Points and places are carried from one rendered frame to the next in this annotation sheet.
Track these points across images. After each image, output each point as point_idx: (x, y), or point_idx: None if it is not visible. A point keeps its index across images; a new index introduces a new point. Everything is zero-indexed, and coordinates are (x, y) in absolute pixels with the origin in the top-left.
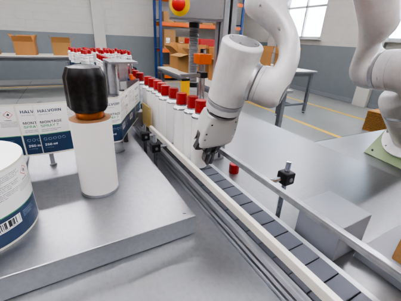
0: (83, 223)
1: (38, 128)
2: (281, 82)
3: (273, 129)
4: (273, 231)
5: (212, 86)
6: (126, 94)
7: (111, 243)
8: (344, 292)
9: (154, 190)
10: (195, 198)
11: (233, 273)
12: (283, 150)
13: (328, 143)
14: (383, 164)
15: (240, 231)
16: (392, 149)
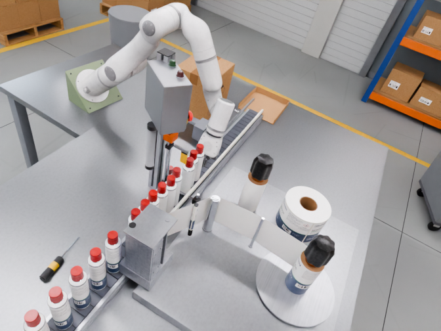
0: (266, 195)
1: (262, 230)
2: None
3: (57, 161)
4: (223, 144)
5: (226, 125)
6: (190, 207)
7: None
8: (235, 131)
9: (230, 185)
10: (212, 177)
11: (239, 158)
12: (113, 152)
13: (77, 128)
14: (107, 109)
15: (230, 152)
16: (96, 98)
